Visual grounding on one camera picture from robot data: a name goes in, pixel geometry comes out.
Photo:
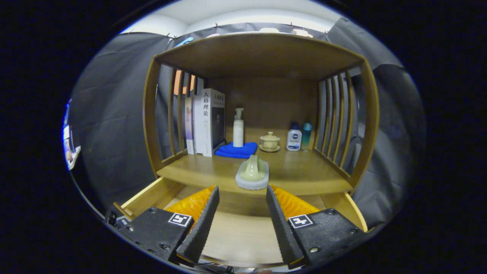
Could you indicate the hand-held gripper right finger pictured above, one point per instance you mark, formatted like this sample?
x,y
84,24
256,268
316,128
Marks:
x,y
283,228

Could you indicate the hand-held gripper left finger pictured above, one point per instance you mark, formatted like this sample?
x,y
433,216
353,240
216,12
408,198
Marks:
x,y
203,224

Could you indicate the wooden drawer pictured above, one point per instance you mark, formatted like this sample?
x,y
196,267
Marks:
x,y
239,236

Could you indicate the wooden countertop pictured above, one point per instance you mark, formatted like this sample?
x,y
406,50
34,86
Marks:
x,y
296,171

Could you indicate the wooden cabinet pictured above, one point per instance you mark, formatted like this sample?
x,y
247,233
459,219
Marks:
x,y
262,57

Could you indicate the folded blue cloth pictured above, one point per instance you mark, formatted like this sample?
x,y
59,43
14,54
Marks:
x,y
236,150

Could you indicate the beige lidded ceramic teacup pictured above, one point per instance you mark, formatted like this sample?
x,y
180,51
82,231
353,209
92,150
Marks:
x,y
270,142

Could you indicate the white lotion bottle blue cap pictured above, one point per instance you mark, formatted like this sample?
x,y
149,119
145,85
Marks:
x,y
293,139

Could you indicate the black floor device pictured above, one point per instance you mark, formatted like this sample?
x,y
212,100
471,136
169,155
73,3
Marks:
x,y
111,217

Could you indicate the thin white book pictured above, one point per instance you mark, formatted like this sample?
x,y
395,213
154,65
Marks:
x,y
198,129

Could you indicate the pale purple book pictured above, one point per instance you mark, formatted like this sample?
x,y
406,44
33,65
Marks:
x,y
189,129

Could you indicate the white pump bottle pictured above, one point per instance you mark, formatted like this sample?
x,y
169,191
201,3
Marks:
x,y
238,133

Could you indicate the teal bottle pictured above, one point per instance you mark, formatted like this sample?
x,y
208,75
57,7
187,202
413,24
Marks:
x,y
306,133

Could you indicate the large white book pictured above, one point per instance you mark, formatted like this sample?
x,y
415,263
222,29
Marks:
x,y
207,125

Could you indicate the white ceramic dish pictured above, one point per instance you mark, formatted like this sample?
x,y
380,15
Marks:
x,y
302,33

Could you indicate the white bowl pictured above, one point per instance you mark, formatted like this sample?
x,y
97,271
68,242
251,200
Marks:
x,y
269,30

